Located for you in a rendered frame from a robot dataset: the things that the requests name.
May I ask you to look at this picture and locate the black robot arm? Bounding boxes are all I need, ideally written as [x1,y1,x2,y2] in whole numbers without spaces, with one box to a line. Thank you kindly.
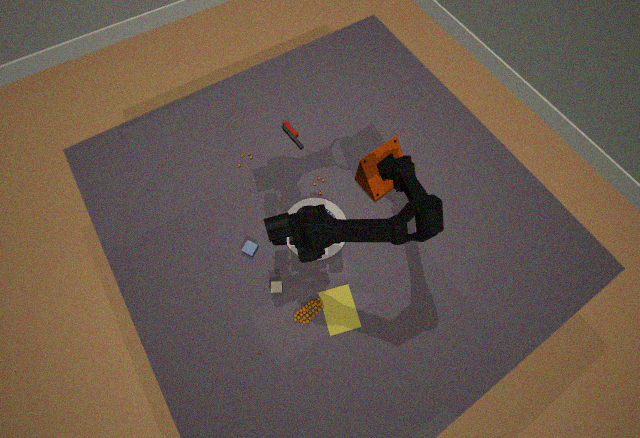
[264,153,444,263]

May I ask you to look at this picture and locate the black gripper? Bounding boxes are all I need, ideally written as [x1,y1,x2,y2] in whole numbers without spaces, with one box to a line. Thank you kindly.
[272,236,341,245]

